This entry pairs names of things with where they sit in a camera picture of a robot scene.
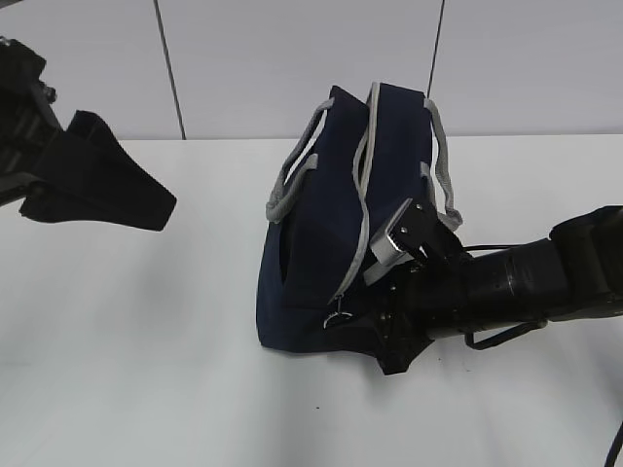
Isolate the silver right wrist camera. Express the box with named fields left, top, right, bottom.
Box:
left=362, top=198, right=471, bottom=287

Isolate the navy and white lunch bag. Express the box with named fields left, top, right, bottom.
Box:
left=256, top=83, right=463, bottom=354

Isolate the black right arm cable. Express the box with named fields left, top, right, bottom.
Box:
left=461, top=318, right=549, bottom=351

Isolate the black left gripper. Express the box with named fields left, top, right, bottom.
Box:
left=1, top=36, right=177, bottom=232

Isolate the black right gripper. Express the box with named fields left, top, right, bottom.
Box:
left=323, top=262, right=487, bottom=376

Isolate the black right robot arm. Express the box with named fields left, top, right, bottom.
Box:
left=324, top=200, right=622, bottom=375

